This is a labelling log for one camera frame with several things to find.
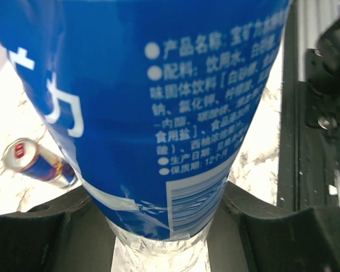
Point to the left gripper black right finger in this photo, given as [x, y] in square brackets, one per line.
[248, 234]

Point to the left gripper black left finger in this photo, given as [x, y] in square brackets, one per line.
[68, 233]

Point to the blue label plastic bottle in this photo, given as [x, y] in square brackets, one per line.
[150, 102]

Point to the right blue energy drink can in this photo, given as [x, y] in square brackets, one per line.
[29, 158]

